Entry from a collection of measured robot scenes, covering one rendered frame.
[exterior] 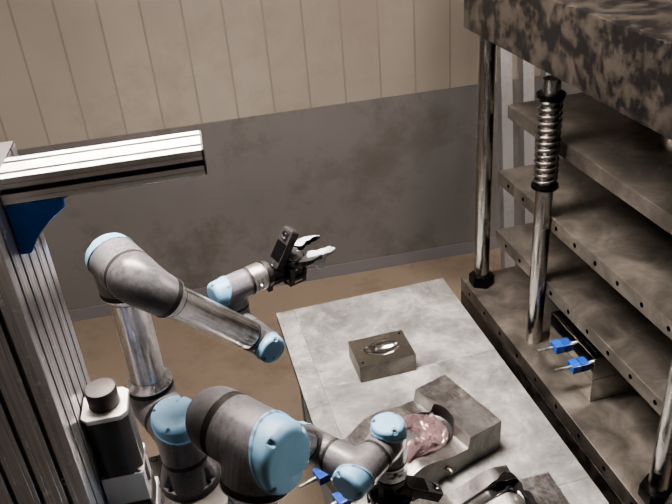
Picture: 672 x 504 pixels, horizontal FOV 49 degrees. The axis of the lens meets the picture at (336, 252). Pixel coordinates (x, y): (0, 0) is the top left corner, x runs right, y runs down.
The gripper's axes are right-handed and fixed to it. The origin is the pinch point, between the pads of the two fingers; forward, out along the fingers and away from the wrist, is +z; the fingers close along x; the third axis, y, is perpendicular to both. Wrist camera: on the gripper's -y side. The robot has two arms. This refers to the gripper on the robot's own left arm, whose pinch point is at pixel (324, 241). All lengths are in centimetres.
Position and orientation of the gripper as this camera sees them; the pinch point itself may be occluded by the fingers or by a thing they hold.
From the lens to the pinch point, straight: 203.7
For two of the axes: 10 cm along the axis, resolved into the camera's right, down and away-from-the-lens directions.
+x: 6.0, 4.8, -6.4
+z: 8.0, -3.6, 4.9
